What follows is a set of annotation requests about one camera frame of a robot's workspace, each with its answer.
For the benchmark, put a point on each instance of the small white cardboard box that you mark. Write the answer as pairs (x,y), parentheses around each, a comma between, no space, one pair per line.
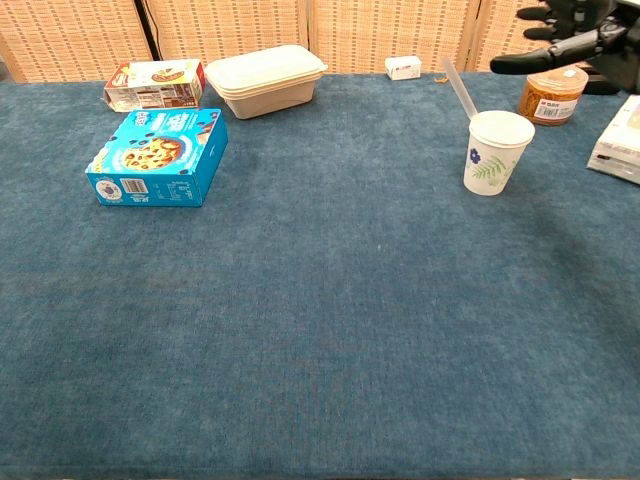
(402,68)

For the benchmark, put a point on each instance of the beige lidded food container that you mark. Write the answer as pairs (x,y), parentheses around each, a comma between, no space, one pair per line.
(265,80)

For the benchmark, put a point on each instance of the woven folding screen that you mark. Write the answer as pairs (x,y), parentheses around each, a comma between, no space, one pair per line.
(370,30)

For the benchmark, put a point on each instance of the black stapler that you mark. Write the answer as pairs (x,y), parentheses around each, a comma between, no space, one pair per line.
(597,89)

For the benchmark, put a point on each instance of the white floral paper cup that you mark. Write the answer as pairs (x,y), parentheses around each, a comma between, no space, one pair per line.
(492,160)

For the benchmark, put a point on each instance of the loose tan rubber band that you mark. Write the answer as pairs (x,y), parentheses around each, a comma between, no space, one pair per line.
(441,78)

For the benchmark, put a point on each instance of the long pastel tissue pack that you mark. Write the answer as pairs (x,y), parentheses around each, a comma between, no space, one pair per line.
(620,145)

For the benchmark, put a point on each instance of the red white cake box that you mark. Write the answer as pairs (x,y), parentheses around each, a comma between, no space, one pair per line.
(155,87)

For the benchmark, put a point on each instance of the clear jar of rubber bands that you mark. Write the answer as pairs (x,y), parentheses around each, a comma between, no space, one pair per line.
(550,100)

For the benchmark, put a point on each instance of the clear plastic drinking straw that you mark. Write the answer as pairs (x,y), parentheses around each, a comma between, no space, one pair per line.
(461,90)

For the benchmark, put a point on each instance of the blue table mat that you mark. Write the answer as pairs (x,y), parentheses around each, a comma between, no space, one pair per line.
(320,350)

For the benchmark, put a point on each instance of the black tripod stand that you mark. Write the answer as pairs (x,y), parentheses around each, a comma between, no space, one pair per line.
(146,25)

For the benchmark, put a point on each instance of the blue cookie box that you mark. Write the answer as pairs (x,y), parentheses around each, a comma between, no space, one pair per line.
(160,155)

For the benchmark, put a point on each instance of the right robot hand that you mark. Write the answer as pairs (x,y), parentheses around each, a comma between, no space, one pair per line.
(620,45)

